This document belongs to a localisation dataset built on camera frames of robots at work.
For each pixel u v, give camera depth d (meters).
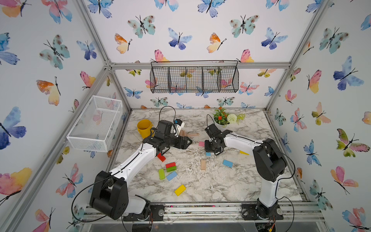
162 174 0.86
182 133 1.04
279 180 0.54
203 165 0.90
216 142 0.70
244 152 0.59
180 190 0.81
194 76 0.98
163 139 0.64
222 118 0.96
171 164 0.91
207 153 0.91
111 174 0.43
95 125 0.89
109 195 0.41
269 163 0.50
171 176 0.86
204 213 0.76
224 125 0.93
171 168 0.87
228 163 0.91
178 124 0.74
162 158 0.93
